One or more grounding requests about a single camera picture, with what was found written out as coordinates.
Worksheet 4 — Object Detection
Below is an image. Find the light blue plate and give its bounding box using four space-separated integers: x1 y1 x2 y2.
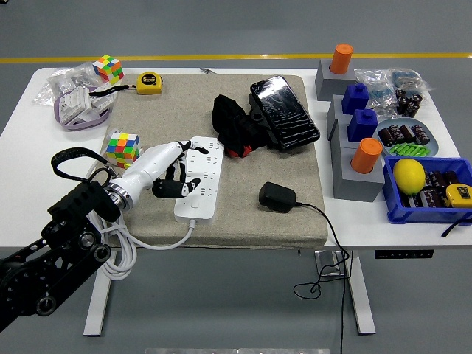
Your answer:
372 117 440 159

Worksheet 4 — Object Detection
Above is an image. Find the black cloth with red trim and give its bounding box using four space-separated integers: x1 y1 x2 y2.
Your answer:
211 94 272 159

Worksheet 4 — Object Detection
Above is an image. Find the yellow lemon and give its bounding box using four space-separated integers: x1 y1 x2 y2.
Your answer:
392 159 427 195

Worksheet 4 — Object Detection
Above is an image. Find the grey-brown fabric mat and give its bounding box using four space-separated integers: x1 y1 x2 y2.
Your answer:
98 73 329 249

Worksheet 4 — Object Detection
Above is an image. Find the white plastic socket part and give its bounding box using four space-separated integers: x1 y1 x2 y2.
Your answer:
58 86 93 125

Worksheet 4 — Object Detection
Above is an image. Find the blue plastic block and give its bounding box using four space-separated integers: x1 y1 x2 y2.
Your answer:
341 83 369 115
347 108 379 143

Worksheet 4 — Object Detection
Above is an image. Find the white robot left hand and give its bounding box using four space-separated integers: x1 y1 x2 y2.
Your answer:
121 139 210 202

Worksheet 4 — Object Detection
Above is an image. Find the purple plastic tray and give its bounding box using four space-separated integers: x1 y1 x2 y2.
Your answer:
53 86 116 133

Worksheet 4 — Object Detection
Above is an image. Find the white table leg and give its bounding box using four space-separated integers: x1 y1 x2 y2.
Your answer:
83 268 116 336
344 250 377 336

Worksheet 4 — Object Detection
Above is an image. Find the black power adapter with cord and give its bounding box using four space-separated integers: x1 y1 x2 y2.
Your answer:
257 181 351 354

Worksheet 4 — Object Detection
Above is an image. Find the small colourful puzzle cube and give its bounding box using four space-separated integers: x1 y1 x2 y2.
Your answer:
91 54 125 84

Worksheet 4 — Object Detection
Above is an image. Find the dark capacitor cluster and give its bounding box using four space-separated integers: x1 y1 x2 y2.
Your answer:
395 87 424 118

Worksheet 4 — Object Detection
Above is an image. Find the clear bag of small parts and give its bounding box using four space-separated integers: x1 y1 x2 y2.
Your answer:
353 67 398 110

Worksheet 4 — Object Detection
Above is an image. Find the green battery pile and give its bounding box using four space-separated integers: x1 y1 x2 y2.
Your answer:
389 143 431 157

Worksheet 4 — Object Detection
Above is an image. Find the black phone holder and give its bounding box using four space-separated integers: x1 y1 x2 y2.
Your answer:
247 94 280 148

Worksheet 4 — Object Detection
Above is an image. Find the capacitor heap in bin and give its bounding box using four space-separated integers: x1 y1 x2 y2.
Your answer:
401 170 460 209

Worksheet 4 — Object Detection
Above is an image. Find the yellow tape measure black strap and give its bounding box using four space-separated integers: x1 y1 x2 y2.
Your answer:
88 72 163 97

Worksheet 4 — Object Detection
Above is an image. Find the clear bag of white parts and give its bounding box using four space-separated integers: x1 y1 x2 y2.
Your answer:
32 62 101 108

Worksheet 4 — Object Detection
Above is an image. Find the black glossy phone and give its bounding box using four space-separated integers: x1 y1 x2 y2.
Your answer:
249 75 321 151

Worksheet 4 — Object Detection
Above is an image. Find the silver metal bracket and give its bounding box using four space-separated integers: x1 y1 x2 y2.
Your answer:
313 250 350 277

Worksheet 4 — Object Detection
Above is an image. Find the grey block with socket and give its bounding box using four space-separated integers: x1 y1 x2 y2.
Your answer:
331 142 386 203
326 94 355 141
314 58 358 101

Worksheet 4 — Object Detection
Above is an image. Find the black table control panel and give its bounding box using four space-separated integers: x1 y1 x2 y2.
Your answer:
374 249 435 260

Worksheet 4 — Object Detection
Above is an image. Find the blue plastic bin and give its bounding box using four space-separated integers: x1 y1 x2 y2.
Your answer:
382 156 472 225

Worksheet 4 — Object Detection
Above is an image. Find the white power strip with cable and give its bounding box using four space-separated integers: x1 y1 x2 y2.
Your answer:
99 136 225 282

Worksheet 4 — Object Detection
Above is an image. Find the large colourful puzzle cube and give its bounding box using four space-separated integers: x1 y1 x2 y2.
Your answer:
105 131 142 170

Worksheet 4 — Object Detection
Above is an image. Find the yellow tape measure with label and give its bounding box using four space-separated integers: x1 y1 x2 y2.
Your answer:
441 183 472 237

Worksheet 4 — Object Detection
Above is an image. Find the clear bag of blue parts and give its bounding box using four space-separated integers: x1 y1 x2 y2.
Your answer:
389 68 431 93

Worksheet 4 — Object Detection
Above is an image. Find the orange plastic cylinder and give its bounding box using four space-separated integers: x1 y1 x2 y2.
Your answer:
329 43 354 74
350 137 384 174

